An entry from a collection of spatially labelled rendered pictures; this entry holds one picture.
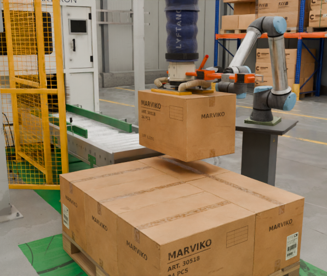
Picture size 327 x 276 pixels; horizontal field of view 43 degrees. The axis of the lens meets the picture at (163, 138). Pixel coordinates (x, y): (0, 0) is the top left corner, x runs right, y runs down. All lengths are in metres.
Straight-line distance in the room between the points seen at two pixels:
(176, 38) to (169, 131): 0.60
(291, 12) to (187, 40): 8.18
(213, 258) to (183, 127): 0.86
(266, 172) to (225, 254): 1.46
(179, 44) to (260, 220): 1.23
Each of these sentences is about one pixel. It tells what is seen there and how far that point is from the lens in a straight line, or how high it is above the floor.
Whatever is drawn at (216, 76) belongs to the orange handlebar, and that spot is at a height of 1.20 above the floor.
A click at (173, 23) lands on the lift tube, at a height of 1.52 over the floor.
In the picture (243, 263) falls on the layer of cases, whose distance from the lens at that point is 2.29.
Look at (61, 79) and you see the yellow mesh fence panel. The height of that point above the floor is 1.09.
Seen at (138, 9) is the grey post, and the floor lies 1.86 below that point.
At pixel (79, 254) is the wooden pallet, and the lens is 2.93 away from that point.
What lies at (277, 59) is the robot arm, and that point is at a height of 1.28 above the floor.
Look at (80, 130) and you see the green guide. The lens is 3.87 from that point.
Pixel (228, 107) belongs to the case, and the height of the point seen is 0.99.
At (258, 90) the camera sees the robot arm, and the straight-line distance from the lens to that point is 3.43.
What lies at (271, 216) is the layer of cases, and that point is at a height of 0.50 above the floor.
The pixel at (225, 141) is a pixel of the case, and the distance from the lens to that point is 2.76.
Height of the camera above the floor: 1.41
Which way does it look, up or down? 13 degrees down
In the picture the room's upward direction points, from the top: straight up
